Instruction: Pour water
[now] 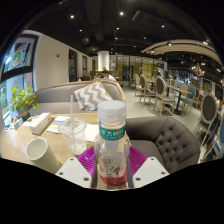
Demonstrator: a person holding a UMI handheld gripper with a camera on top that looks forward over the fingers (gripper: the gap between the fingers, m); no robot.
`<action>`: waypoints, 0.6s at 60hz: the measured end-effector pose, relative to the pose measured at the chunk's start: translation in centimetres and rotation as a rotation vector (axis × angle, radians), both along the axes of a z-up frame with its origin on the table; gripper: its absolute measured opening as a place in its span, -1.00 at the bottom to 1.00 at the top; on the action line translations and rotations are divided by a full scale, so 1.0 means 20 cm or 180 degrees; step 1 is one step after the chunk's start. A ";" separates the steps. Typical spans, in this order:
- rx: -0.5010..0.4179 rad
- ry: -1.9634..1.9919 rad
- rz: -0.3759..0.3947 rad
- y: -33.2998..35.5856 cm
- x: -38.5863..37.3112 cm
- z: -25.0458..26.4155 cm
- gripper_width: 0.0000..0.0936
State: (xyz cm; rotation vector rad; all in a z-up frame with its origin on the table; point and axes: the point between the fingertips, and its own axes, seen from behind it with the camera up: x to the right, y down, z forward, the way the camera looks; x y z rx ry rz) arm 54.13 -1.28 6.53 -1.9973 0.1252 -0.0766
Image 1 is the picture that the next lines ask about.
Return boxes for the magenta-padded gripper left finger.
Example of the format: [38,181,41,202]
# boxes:
[54,145,99,189]

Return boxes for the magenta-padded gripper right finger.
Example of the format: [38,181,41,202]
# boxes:
[126,146,170,189]

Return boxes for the clear plastic water bottle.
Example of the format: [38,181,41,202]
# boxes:
[94,99,132,187]

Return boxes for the grey tufted armchair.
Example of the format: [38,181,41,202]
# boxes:
[124,115,202,174]

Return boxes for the white mug with green print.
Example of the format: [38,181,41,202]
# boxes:
[25,136,63,175]

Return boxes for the clear plastic cup with straw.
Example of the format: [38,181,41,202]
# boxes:
[57,94,88,157]

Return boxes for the white paper napkin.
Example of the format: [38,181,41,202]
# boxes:
[84,123,100,143]

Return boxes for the white printed leaflets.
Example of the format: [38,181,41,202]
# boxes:
[46,115,71,134]

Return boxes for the small blue box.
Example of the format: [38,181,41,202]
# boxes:
[11,116,24,130]

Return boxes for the grey chevron pillow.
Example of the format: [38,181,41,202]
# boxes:
[73,81,114,113]

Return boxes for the grey curved sofa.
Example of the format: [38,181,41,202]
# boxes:
[29,79,128,116]

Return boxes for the group of dining chairs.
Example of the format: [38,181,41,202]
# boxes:
[133,73,224,161]

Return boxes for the green potted plant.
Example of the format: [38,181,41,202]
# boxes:
[9,85,39,118]

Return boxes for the person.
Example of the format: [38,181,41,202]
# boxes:
[100,69,117,83]

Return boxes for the white round pillar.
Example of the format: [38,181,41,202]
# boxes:
[97,50,110,72]

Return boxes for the group of ceiling spotlights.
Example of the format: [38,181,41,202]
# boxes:
[68,9,211,48]

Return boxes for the black-framed wall poster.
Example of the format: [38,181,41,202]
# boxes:
[1,34,39,74]

